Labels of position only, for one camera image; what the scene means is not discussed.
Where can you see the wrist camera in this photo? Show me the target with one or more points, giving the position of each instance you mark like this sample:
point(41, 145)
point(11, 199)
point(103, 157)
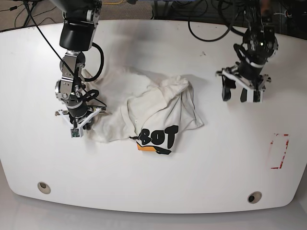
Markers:
point(76, 132)
point(254, 96)

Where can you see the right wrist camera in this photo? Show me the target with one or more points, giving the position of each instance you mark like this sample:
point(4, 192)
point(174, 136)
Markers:
point(76, 132)

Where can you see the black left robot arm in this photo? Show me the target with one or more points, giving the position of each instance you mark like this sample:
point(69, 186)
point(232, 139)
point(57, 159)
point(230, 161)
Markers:
point(258, 45)

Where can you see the left table grommet hole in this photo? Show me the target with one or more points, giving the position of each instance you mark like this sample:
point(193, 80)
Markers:
point(44, 188)

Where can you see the right table grommet hole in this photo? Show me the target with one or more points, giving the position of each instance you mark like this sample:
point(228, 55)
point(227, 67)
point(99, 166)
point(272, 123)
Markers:
point(254, 197)

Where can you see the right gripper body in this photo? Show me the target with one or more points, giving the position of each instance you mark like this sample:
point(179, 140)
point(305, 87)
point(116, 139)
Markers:
point(82, 113)

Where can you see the white t-shirt with print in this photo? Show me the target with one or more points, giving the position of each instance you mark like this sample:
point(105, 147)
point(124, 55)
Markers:
point(150, 109)

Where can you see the red tape marking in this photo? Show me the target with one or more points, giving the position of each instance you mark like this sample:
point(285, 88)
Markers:
point(277, 150)

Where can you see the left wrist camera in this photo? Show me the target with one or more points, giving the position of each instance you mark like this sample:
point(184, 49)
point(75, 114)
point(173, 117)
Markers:
point(254, 96)

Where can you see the table grommet hole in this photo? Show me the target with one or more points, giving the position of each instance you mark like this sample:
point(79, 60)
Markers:
point(254, 197)
point(44, 188)

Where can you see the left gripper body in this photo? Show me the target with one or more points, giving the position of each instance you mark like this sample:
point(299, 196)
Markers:
point(246, 74)

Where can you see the black tripod stand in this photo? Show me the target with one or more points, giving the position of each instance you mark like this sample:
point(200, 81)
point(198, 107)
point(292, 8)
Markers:
point(29, 5)

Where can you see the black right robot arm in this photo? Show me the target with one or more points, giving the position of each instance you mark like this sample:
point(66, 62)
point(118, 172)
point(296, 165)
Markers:
point(80, 22)

